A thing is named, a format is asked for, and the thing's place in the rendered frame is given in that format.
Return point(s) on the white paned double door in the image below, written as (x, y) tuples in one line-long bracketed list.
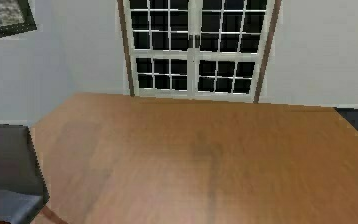
[(193, 66)]

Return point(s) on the dark grey chair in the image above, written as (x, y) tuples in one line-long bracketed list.
[(10, 166)]

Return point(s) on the black framed wall picture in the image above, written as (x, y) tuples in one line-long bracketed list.
[(5, 15)]

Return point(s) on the dark grey cabinet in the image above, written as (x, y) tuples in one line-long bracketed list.
[(357, 121)]

